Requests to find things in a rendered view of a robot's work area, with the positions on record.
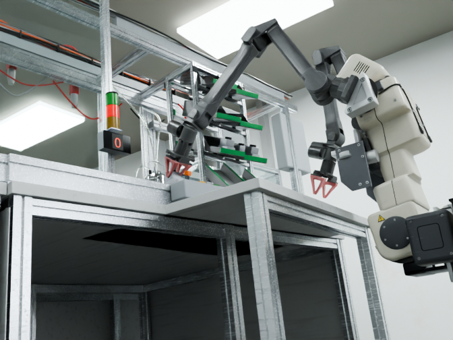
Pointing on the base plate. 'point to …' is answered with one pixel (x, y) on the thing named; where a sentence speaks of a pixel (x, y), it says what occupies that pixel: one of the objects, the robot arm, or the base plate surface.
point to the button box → (189, 189)
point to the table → (231, 196)
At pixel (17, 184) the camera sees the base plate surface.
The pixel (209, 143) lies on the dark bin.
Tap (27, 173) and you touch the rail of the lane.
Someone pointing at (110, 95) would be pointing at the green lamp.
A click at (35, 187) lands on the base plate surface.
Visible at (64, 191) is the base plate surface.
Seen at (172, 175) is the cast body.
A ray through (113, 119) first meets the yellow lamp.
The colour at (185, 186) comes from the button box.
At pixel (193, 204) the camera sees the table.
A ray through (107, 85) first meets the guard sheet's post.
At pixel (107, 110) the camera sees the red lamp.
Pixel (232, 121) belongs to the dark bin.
